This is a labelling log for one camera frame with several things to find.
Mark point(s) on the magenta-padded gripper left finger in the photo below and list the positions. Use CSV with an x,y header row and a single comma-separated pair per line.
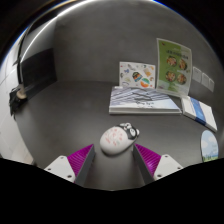
x,y
63,166

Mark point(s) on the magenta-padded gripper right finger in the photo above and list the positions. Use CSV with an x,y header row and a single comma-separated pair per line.
x,y
165,165

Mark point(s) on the white panda-print computer mouse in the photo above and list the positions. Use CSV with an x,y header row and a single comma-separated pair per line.
x,y
115,140

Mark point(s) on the round landscape-print mouse pad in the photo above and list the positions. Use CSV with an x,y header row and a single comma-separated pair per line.
x,y
209,146

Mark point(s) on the white book with blue stripe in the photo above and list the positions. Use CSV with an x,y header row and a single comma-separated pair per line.
x,y
200,113

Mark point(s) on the grey-cover book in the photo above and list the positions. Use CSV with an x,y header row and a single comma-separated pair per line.
x,y
143,100

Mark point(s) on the black clamp device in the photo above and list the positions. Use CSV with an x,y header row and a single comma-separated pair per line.
x,y
16,98

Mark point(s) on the white sticker sheet card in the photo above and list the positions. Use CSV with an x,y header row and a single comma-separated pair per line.
x,y
136,75

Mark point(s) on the black flat panel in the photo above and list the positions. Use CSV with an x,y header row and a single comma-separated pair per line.
x,y
38,73

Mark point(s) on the green food poster stand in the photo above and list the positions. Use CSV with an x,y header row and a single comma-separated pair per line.
x,y
173,66

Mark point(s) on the white wall socket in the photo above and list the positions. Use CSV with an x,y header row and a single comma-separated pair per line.
x,y
211,85
205,80
197,74

